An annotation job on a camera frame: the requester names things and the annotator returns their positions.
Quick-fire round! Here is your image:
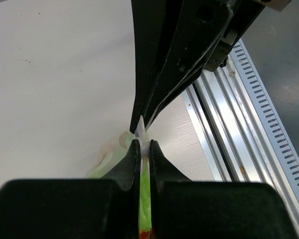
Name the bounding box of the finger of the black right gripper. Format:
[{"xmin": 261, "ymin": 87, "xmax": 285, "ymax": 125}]
[
  {"xmin": 144, "ymin": 0, "xmax": 264, "ymax": 128},
  {"xmin": 130, "ymin": 0, "xmax": 182, "ymax": 132}
]

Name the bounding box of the clear zip top bag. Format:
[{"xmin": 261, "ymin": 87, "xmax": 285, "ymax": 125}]
[{"xmin": 87, "ymin": 118, "xmax": 152, "ymax": 239}]

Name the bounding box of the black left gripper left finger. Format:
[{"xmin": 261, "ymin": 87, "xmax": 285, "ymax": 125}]
[{"xmin": 0, "ymin": 139, "xmax": 142, "ymax": 239}]

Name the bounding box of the green bitter gourd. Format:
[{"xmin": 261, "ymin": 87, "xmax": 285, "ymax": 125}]
[{"xmin": 139, "ymin": 158, "xmax": 151, "ymax": 234}]

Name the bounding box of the aluminium rail frame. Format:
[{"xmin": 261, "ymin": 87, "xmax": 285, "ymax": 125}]
[{"xmin": 186, "ymin": 67, "xmax": 299, "ymax": 226}]

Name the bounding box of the white slotted cable duct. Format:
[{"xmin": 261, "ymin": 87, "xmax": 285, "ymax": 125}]
[{"xmin": 230, "ymin": 39, "xmax": 299, "ymax": 201}]

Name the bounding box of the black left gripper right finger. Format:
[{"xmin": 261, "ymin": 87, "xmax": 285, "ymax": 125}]
[{"xmin": 149, "ymin": 140, "xmax": 299, "ymax": 239}]

